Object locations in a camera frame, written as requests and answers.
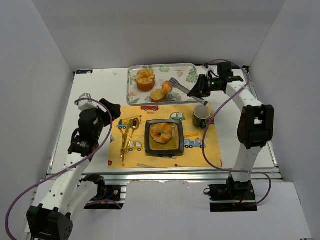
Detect metal serving tongs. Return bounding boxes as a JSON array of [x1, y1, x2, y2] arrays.
[[168, 77, 208, 106]]

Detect small round bun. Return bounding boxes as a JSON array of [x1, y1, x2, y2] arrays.
[[162, 81, 173, 94]]

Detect twisted ring bread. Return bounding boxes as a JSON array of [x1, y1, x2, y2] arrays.
[[150, 122, 172, 144]]

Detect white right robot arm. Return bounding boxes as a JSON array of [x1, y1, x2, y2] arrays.
[[187, 60, 274, 183]]

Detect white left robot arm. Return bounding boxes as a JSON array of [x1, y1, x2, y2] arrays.
[[26, 97, 121, 240]]

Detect sliced bread piece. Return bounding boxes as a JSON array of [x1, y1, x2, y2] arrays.
[[149, 89, 167, 103]]

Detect gold spoon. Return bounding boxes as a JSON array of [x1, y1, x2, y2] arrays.
[[125, 117, 140, 154]]

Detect green mug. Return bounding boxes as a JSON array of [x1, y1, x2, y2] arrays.
[[192, 105, 211, 130]]

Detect gold fork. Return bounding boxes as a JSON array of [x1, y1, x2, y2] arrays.
[[120, 127, 129, 161]]

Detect floral serving tray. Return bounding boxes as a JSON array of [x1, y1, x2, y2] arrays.
[[126, 63, 198, 106]]

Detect sugar-topped round cake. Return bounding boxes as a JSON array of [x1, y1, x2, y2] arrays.
[[135, 69, 156, 92]]

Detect gold knife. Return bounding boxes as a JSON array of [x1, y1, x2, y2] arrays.
[[120, 119, 133, 161]]

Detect dark square plate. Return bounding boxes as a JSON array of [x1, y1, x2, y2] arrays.
[[144, 119, 184, 158]]

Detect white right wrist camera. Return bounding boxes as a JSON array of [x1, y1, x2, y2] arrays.
[[202, 63, 218, 79]]

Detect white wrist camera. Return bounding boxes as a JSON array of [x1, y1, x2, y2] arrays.
[[202, 63, 218, 79], [74, 93, 98, 111]]

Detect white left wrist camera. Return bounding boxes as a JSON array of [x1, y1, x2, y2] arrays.
[[74, 93, 98, 111]]

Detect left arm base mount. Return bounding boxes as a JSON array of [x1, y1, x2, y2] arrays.
[[77, 174, 126, 202]]

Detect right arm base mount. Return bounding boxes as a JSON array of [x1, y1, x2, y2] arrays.
[[203, 177, 258, 213]]

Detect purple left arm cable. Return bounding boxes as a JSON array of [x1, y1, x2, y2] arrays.
[[4, 98, 113, 240]]

